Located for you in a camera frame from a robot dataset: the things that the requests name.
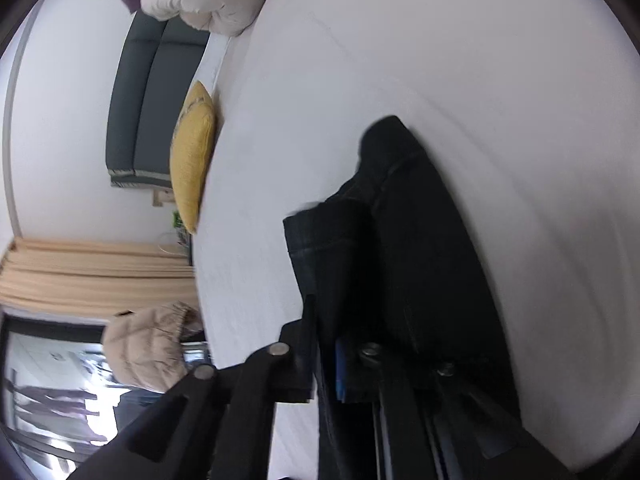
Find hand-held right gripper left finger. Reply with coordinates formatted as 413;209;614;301
75;294;317;480

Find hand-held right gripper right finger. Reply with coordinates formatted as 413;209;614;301
335;339;577;480

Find black denim pants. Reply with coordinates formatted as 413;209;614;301
282;115;523;480

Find beige puffer jacket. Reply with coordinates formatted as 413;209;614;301
101;301;203;393

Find grey nightstand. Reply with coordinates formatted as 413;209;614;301
172;210;195;267

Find beige curtain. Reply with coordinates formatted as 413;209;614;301
0;239;197;318

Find yellow pillow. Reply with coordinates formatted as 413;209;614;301
169;80;217;235

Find dark hanging clothes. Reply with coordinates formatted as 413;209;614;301
12;382;108;443

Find glass sliding door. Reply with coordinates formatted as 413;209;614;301
0;310;208;476

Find grey padded headboard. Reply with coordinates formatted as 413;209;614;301
105;10;211;191

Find bed with white sheet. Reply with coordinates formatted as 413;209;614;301
192;0;640;480

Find white pillow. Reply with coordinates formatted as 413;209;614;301
200;35;232;106

